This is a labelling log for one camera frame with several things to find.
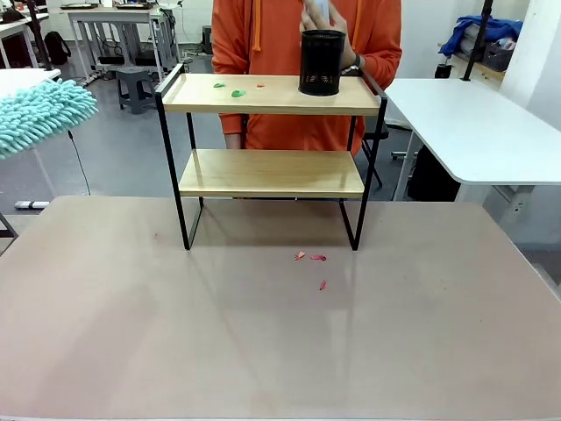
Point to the person's left hand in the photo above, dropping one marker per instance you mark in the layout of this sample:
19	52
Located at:
350	53

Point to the person's right hand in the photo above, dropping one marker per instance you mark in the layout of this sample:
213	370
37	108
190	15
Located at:
233	141

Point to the black mesh pen cup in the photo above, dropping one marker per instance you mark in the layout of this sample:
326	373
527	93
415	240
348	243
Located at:
322	57

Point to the white plastic bottle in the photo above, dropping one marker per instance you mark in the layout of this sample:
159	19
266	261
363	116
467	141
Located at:
321	9

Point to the teal chenille microfiber duster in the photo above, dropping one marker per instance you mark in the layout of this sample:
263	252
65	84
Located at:
39	114

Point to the person's left forearm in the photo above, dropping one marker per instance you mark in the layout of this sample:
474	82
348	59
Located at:
379	66

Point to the person's right forearm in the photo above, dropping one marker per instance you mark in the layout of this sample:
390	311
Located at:
232	125

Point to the black-framed two-tier wooden shelf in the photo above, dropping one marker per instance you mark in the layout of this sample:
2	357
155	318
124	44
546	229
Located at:
263	171

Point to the dark wristwatch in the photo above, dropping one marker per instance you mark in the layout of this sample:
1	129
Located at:
353	66

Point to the person in orange hoodie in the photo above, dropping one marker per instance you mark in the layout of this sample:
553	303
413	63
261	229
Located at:
280	44

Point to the black chair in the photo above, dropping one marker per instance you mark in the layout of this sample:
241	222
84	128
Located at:
382	130

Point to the grey plastic stool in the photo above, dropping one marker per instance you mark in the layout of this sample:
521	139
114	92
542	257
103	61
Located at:
136	74

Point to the blue cloth pile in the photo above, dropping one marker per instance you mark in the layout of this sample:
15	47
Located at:
473	26

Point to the black stand pole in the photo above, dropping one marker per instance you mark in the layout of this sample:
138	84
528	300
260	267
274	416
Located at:
39	39
477	44

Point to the pink-orange paper scrap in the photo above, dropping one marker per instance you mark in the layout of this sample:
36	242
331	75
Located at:
300	255

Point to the large white table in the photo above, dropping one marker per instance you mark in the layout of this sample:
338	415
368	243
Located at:
473	127

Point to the red paper scrap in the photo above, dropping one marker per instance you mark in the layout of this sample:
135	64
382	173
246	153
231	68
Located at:
322	285
318	257

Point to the grey storage crate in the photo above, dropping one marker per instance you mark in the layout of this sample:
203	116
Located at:
497	54

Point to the white-framed wooden-top desk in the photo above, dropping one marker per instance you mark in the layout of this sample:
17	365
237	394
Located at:
109	13

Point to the black backpack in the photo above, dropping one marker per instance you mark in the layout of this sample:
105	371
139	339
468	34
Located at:
57	48

